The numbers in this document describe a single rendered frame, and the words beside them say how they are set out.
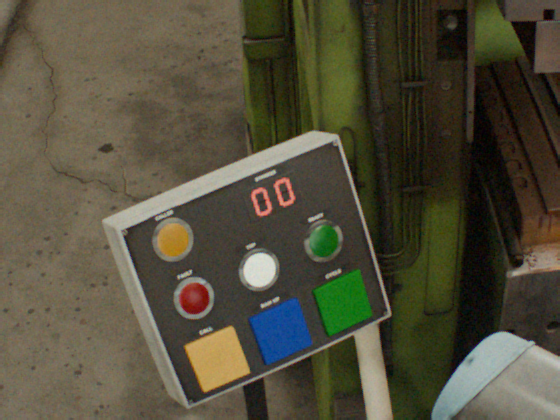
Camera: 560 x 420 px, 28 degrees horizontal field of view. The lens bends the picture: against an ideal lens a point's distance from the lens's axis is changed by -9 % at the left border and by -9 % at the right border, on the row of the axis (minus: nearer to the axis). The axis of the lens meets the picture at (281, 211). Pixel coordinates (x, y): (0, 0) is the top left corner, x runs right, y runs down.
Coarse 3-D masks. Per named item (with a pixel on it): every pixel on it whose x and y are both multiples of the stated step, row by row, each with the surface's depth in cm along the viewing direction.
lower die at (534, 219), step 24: (480, 72) 214; (504, 72) 212; (552, 72) 212; (504, 96) 207; (528, 96) 207; (504, 120) 203; (528, 120) 201; (504, 144) 198; (528, 144) 196; (552, 144) 195; (528, 168) 193; (552, 168) 192; (528, 192) 189; (552, 192) 187; (528, 216) 185; (552, 216) 185; (528, 240) 188; (552, 240) 189
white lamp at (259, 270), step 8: (256, 256) 164; (264, 256) 164; (248, 264) 164; (256, 264) 164; (264, 264) 164; (272, 264) 165; (248, 272) 164; (256, 272) 164; (264, 272) 165; (272, 272) 165; (248, 280) 164; (256, 280) 164; (264, 280) 165
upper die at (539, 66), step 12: (516, 24) 171; (528, 24) 163; (540, 24) 159; (552, 24) 159; (528, 36) 165; (540, 36) 160; (552, 36) 161; (528, 48) 166; (540, 48) 162; (552, 48) 162; (528, 60) 167; (540, 60) 163; (552, 60) 164; (540, 72) 165
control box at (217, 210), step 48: (288, 144) 170; (336, 144) 167; (192, 192) 161; (240, 192) 162; (288, 192) 165; (336, 192) 168; (144, 240) 157; (192, 240) 160; (240, 240) 163; (288, 240) 166; (144, 288) 158; (240, 288) 164; (288, 288) 167; (144, 336) 167; (192, 336) 162; (240, 336) 165; (336, 336) 171; (192, 384) 163; (240, 384) 166
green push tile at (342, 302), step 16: (352, 272) 170; (320, 288) 168; (336, 288) 169; (352, 288) 170; (320, 304) 168; (336, 304) 169; (352, 304) 170; (368, 304) 171; (336, 320) 170; (352, 320) 171
